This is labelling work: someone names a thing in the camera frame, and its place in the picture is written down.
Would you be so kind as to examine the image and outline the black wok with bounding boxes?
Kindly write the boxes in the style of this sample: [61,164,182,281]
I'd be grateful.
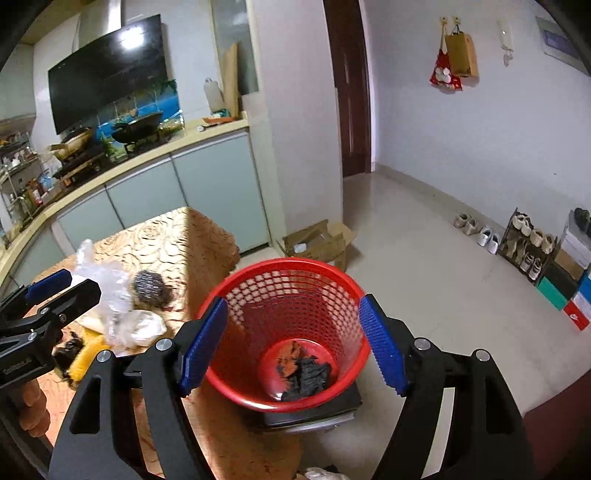
[111,111,164,144]

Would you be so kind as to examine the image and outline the grey wall cabinet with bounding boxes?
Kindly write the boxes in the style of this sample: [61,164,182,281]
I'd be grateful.
[0,44,38,123]

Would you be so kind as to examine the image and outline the black portable stove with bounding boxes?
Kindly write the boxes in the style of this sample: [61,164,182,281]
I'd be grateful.
[58,152,109,178]

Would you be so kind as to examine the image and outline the white shoe box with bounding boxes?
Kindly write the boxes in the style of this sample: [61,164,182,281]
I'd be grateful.
[558,210,591,268]

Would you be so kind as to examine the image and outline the red hanging ornament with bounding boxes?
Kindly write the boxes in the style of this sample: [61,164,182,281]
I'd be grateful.
[429,34,464,93]

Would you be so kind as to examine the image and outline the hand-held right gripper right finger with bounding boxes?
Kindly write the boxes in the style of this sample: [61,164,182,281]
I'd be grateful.
[358,293,539,480]

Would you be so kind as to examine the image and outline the open cardboard box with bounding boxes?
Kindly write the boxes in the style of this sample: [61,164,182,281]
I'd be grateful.
[281,219,358,271]

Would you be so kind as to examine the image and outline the black square stool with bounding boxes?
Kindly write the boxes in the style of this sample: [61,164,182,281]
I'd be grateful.
[263,378,363,432]

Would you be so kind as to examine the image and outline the black crumpled rag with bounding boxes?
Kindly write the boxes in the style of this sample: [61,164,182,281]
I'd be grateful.
[274,342,333,402]

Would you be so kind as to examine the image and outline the dark wooden door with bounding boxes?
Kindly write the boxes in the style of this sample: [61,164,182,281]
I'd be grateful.
[323,0,372,178]

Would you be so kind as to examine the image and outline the rows of racked shoes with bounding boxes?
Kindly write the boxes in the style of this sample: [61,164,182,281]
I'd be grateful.
[499,212,556,281]

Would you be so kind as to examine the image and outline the kitchen counter with grey cabinets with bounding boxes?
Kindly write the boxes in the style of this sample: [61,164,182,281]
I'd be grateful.
[0,113,273,296]

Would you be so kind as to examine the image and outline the white intercom handset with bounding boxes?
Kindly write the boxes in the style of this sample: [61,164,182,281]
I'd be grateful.
[496,18,515,65]

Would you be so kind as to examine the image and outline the white wall panel box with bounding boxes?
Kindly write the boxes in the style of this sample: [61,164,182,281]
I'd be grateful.
[536,16,583,70]

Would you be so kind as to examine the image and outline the dark shoe rack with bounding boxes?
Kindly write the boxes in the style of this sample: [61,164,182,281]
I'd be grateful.
[496,208,560,287]

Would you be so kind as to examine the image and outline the wooden cutting board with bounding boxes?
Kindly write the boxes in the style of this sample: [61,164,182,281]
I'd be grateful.
[219,42,243,118]

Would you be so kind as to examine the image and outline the frosted glass partition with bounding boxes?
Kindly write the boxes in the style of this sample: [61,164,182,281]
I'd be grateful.
[210,0,259,95]

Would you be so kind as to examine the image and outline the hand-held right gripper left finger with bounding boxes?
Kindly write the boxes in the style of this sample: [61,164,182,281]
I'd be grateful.
[48,298,229,480]

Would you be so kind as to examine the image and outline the beige paper cup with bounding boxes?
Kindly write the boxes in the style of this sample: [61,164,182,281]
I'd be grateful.
[76,310,116,334]

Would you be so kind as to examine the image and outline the table with gold cloth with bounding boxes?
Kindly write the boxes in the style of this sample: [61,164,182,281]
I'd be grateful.
[0,208,305,480]

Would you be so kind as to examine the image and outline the brass frying pan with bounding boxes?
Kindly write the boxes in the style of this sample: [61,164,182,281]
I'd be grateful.
[48,128,95,162]

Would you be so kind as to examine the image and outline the yellow mesh dish cloth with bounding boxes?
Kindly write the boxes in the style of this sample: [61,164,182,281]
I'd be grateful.
[69,335,114,384]

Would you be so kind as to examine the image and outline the black glass range hood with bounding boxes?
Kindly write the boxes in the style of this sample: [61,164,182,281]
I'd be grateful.
[47,14,169,136]

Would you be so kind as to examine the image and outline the red shoe box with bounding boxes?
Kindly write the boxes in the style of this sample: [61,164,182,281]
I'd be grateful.
[562,295,591,330]

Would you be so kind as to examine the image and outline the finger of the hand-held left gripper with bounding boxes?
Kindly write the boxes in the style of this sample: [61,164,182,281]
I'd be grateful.
[0,269,73,324]
[0,278,102,356]

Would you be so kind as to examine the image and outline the clear plastic bag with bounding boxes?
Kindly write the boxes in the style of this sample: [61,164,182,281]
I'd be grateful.
[74,239,134,342]

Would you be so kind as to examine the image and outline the black gas hob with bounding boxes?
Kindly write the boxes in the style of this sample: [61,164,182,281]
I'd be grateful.
[122,129,183,155]

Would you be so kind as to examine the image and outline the translucent white plastic bottle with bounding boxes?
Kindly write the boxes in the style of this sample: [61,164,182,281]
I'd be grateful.
[203,78,225,116]

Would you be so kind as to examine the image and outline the brown paper bag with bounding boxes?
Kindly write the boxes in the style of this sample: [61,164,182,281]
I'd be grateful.
[444,25,479,78]

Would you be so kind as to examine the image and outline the steel wool scrubber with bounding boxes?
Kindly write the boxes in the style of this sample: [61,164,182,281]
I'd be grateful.
[130,270,174,308]

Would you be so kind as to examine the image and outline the person's left hand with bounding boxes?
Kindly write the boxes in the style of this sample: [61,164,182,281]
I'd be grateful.
[9,381,51,437]

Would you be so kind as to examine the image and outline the green shoe box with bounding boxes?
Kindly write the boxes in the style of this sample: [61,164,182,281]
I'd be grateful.
[536,265,580,311]

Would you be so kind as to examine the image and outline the brown shoe box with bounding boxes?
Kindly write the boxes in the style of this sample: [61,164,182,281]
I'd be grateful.
[553,249,587,282]

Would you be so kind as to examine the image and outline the green yellow scouring cloth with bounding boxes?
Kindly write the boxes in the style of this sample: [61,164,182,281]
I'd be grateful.
[52,336,86,380]

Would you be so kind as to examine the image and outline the red plastic mesh basket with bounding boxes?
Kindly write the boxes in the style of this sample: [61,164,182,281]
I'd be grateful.
[196,258,372,414]

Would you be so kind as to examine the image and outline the metal spice rack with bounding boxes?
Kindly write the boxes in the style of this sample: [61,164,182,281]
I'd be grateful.
[0,131,42,222]

